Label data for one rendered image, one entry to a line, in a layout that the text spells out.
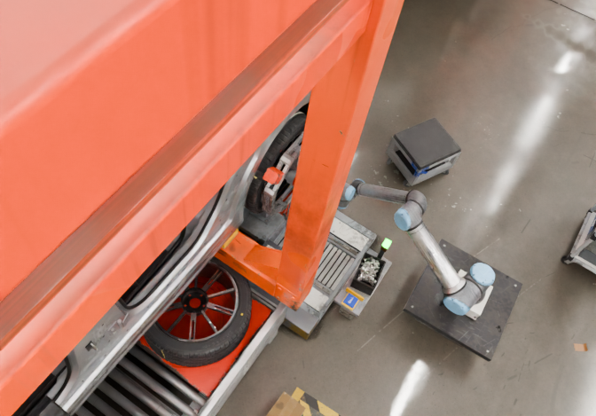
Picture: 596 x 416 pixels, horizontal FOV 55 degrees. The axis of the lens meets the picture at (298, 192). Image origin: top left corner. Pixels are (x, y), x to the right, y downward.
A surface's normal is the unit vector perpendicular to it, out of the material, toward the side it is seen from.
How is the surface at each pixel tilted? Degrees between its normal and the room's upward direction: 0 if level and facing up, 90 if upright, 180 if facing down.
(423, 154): 0
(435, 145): 0
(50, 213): 90
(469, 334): 0
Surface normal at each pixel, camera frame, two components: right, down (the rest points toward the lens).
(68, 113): 0.83, 0.51
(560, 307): 0.11, -0.53
